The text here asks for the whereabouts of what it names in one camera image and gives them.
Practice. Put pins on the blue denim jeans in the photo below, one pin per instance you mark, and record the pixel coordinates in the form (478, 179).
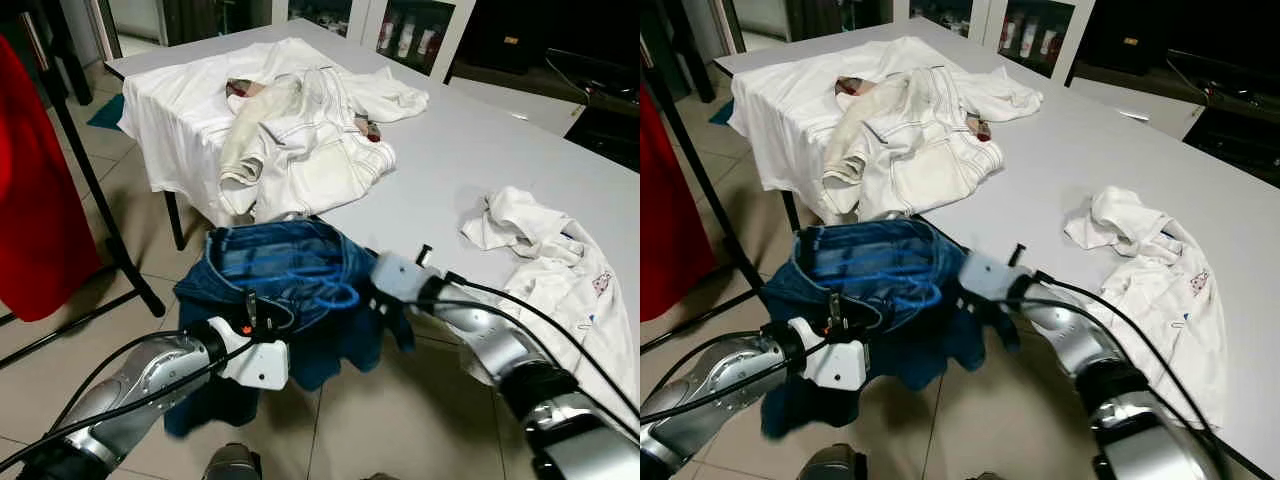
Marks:
(260, 260)
(860, 260)

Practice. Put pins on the white printed t-shirt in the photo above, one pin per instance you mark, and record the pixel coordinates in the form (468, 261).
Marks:
(545, 290)
(1150, 290)

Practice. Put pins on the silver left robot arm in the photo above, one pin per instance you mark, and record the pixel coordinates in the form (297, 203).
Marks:
(140, 380)
(720, 385)

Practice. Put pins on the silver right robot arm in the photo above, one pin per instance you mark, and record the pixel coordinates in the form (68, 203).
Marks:
(490, 340)
(1075, 340)

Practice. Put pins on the grey robot left leg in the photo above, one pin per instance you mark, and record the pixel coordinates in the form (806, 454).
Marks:
(232, 465)
(832, 465)

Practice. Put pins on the cream white jeans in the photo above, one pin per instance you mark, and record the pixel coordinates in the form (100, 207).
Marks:
(925, 160)
(320, 160)

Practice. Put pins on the white table with black legs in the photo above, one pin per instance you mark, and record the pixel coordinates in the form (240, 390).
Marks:
(450, 150)
(1080, 150)

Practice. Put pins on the black garment rack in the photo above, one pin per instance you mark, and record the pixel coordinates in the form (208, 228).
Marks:
(722, 200)
(110, 200)

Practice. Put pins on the red shirt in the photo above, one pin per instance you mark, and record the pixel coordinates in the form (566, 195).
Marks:
(670, 230)
(40, 220)

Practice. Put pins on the white crumpled garment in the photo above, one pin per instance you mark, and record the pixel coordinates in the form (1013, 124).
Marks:
(1010, 95)
(398, 95)

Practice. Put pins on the large white draped t-shirt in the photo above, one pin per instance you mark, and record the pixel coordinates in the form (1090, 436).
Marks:
(170, 110)
(780, 110)

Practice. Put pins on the teal floor mat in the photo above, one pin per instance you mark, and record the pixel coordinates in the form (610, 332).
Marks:
(108, 113)
(727, 115)

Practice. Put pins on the red white bottle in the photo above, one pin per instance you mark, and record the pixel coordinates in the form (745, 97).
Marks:
(386, 38)
(427, 46)
(406, 40)
(1008, 38)
(1030, 42)
(1051, 48)

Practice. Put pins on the dark TV stand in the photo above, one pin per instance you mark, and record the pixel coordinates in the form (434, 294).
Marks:
(1235, 140)
(610, 120)

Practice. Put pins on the white glass-door cabinet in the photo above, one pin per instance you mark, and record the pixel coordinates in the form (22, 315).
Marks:
(985, 22)
(365, 22)

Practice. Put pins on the grey brown curtain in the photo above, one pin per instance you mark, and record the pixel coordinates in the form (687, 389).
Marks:
(812, 20)
(190, 20)

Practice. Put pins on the tall black speaker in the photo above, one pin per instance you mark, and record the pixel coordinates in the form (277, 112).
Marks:
(500, 20)
(1120, 20)

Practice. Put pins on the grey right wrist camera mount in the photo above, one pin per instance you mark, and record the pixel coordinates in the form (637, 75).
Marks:
(398, 278)
(985, 276)

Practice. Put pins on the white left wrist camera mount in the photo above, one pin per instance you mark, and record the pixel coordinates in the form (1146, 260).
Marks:
(840, 365)
(262, 365)

